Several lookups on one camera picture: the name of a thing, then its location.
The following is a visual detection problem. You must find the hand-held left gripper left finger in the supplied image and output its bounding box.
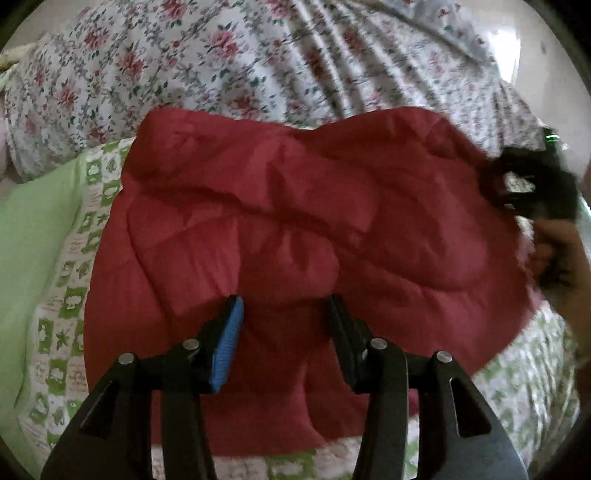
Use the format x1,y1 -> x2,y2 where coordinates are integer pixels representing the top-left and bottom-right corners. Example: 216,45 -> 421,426
41,295 -> 245,480

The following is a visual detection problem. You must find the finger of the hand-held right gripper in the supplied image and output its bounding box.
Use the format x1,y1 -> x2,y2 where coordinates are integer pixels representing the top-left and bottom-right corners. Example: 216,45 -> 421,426
482,154 -> 525,214

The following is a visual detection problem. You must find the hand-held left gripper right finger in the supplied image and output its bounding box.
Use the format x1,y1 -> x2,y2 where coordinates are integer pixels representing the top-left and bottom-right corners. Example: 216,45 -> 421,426
328,294 -> 530,480

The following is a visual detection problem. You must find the red quilted jacket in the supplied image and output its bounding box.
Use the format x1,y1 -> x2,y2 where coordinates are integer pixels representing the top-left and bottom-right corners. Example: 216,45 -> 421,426
85,106 -> 546,459

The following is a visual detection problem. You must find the person's right hand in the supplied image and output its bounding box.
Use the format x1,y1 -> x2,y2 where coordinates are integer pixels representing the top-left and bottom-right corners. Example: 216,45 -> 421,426
530,216 -> 591,317

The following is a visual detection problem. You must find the green patterned quilt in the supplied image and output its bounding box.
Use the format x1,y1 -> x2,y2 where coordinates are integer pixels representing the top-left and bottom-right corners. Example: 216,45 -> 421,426
0,137 -> 583,480

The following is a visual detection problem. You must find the floral quilt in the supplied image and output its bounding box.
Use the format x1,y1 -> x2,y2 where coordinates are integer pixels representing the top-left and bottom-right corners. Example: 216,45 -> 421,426
4,0 -> 557,186

